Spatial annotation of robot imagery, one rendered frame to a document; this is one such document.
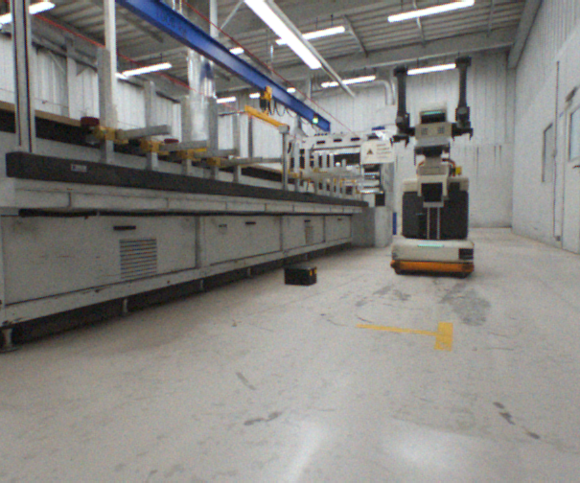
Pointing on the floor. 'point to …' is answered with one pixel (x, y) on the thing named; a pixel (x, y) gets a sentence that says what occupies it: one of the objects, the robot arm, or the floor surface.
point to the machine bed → (108, 242)
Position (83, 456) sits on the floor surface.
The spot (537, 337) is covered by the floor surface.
